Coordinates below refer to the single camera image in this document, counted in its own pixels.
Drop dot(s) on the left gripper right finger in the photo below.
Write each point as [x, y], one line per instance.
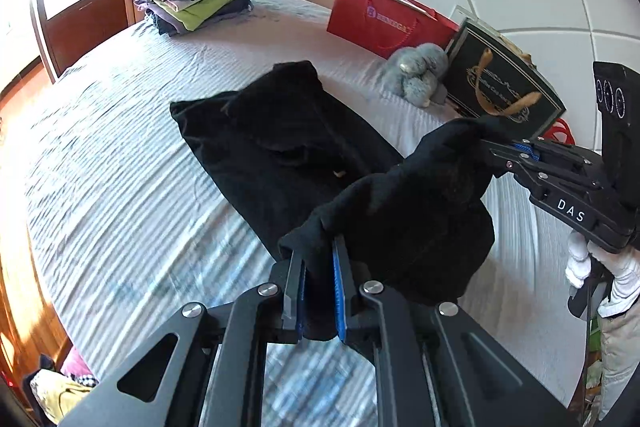
[434, 366]

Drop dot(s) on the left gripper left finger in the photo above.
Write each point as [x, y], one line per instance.
[202, 360]

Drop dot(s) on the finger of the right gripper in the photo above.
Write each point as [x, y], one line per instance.
[551, 151]
[519, 157]

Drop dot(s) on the black printed t-shirt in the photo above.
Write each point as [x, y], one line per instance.
[302, 169]

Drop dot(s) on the clothes pile on floor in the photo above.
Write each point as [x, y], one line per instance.
[53, 392]

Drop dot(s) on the white gloved right hand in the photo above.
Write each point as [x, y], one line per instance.
[624, 267]

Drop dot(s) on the red handbag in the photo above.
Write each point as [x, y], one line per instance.
[559, 132]

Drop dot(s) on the grey plush bunny toy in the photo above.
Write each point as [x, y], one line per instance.
[415, 74]

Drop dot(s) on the white striped bed sheet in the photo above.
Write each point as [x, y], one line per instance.
[126, 226]

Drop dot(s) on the red paper shopping bag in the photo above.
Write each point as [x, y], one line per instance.
[384, 26]

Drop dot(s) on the black gift bag gold handles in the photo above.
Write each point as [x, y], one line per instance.
[488, 75]

